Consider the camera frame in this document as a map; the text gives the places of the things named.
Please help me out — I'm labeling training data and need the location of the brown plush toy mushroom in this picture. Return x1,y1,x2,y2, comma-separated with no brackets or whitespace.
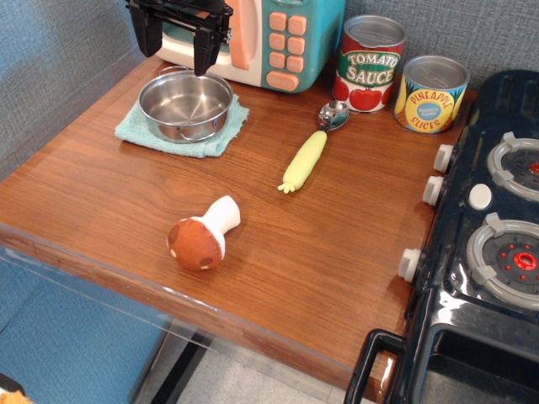
167,195,241,271

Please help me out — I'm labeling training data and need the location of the white stove knob front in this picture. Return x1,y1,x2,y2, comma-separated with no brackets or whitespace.
398,248,421,283

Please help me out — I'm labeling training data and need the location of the black table leg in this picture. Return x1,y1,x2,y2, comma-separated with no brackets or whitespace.
151,332,207,404

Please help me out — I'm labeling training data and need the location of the white stove knob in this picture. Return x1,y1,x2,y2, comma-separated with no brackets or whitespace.
422,176,444,206
398,248,421,283
433,144,454,173

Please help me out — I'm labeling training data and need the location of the pineapple slices can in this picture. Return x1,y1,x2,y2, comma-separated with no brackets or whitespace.
394,55,470,134

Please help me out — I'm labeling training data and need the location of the white stove knob rear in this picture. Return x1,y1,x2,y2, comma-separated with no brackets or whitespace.
433,144,454,173

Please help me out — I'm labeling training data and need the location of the spoon with yellow-green handle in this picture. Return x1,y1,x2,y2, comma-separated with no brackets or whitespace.
277,100,349,194

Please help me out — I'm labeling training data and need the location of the black toy stove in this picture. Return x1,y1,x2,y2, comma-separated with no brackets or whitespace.
345,70,538,403

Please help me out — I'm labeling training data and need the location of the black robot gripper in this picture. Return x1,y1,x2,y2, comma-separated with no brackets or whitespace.
125,1,233,77

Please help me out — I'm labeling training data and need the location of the stainless steel pot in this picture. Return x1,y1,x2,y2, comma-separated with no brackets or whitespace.
137,66,234,144

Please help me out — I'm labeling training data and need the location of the teal toy microwave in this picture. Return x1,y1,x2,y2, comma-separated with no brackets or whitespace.
153,0,346,94

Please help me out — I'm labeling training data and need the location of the orange object at corner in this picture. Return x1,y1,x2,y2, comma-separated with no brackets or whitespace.
0,374,33,404

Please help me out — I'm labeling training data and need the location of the tomato sauce can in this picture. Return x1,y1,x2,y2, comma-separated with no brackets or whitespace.
333,14,407,113

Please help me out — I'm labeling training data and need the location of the light blue cloth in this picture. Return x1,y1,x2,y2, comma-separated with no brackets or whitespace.
115,95,249,158

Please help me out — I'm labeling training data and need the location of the white stove knob middle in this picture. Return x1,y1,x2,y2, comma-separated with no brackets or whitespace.
422,176,444,206

